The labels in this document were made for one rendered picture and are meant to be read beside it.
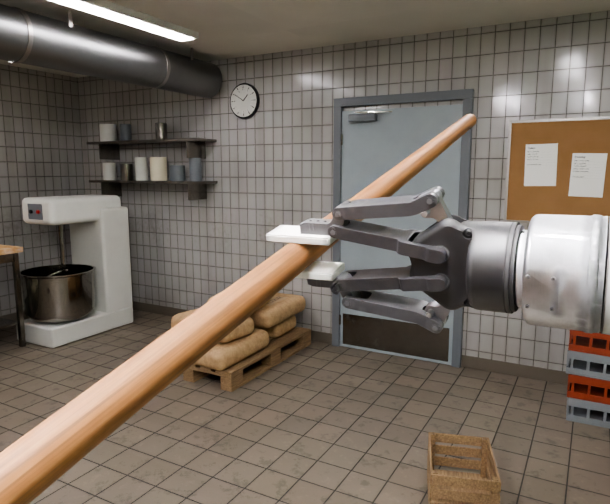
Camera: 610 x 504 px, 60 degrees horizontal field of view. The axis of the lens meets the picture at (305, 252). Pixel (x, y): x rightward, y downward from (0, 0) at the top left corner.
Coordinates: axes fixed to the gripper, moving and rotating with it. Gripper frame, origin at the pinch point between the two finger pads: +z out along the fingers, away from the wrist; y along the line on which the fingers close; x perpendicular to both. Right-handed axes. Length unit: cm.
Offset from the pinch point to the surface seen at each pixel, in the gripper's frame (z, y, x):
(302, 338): 195, 216, 303
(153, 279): 396, 192, 333
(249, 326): 201, 170, 240
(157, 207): 385, 115, 352
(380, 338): 130, 218, 325
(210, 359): 209, 176, 200
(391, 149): 123, 63, 363
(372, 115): 138, 35, 365
